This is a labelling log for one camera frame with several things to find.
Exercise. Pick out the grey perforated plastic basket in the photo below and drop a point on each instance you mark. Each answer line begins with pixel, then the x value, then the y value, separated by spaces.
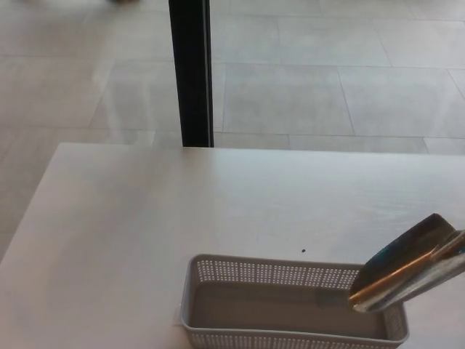
pixel 276 312

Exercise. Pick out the black vertical frame post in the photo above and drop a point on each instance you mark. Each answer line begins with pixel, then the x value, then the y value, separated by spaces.
pixel 189 72

